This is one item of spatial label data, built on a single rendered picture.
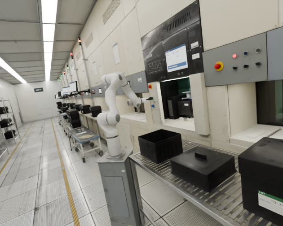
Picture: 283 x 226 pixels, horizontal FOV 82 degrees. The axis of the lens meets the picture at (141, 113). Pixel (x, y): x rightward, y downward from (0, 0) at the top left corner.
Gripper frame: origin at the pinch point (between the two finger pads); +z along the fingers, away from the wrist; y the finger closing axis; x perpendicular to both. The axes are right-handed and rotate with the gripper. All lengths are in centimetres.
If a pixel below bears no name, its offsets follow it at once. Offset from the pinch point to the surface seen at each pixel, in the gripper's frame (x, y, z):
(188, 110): -19.3, 35.4, 28.1
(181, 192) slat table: -44, 109, -59
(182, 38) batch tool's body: 53, 62, 3
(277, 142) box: -19, 140, -25
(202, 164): -34, 110, -42
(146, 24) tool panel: 84, 10, 3
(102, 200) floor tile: -120, -28, -79
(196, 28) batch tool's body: 56, 78, 3
